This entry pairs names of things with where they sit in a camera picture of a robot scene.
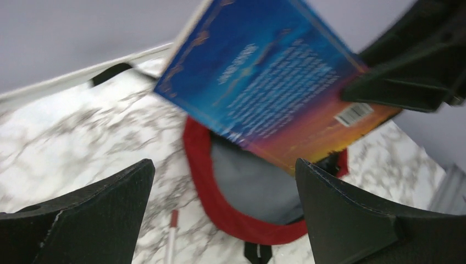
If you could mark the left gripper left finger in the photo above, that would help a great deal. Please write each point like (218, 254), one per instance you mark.
(98, 223)

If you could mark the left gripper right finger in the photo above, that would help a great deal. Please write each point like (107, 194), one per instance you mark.
(347, 224)

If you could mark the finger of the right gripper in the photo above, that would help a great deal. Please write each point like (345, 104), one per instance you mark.
(419, 63)

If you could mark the blue paperback book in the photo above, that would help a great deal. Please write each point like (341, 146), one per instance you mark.
(268, 76)

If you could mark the red white pen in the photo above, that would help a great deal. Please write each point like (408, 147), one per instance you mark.
(171, 238)

